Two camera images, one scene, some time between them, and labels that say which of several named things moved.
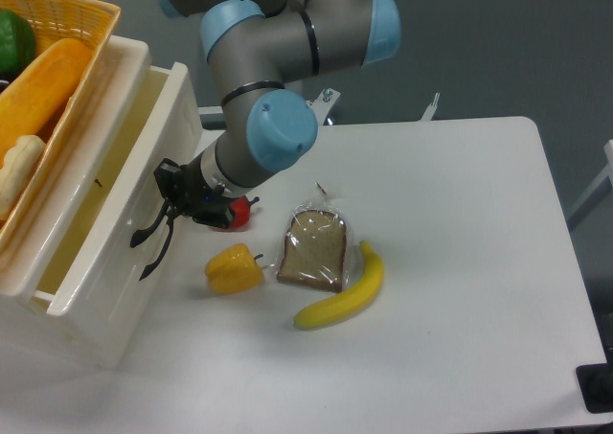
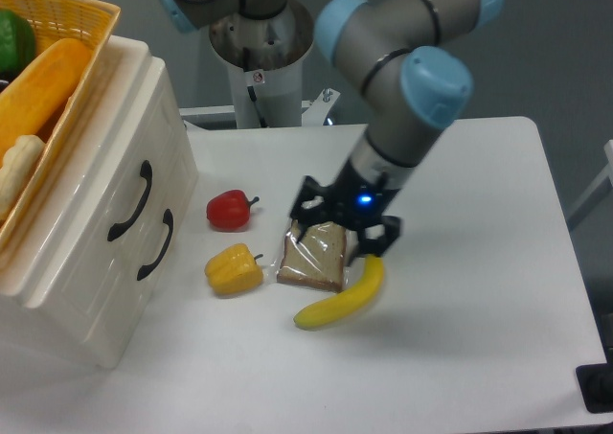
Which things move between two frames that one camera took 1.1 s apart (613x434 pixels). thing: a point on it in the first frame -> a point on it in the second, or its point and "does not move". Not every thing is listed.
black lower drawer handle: (165, 253) does not move
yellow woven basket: (56, 16) does not move
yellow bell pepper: (234, 269) does not move
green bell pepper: (17, 42) does not move
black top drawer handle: (142, 234) -> (147, 173)
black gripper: (187, 192) -> (351, 202)
